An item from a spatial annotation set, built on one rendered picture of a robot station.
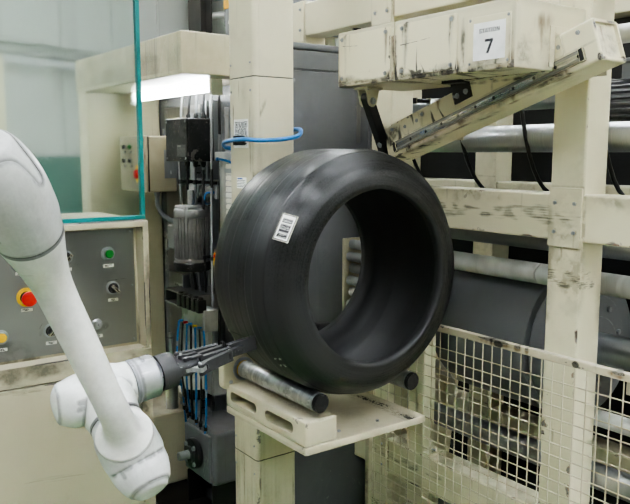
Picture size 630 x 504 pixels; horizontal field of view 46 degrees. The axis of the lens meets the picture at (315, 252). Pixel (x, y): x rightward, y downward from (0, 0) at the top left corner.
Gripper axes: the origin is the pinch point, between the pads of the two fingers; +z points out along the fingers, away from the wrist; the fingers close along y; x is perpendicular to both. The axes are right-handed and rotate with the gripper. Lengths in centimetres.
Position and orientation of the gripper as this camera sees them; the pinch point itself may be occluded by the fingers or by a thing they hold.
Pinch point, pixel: (241, 346)
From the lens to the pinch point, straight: 166.6
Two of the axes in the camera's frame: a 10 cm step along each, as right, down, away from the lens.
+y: -5.9, -1.0, 8.0
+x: 1.1, 9.7, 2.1
